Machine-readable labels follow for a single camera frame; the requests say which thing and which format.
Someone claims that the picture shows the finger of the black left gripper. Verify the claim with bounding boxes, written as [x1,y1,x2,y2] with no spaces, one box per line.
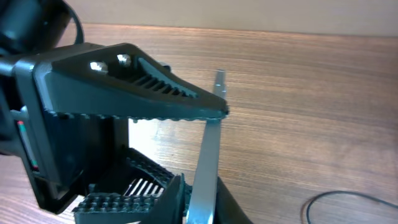
[34,43,229,120]
[73,148,175,224]

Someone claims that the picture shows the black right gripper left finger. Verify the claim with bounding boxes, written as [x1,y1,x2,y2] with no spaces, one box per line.
[140,174,185,224]

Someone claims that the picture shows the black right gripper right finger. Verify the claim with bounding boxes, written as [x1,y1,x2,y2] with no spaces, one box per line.
[213,177,253,224]

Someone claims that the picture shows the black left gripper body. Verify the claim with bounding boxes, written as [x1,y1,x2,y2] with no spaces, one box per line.
[1,43,128,214]

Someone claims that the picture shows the blue screen smartphone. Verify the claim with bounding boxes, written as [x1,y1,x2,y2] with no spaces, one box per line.
[185,68,228,224]

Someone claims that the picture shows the black usb charging cable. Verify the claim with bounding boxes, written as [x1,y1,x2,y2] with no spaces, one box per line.
[305,190,398,224]

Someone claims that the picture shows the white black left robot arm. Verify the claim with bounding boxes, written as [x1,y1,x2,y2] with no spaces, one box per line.
[1,1,240,223]

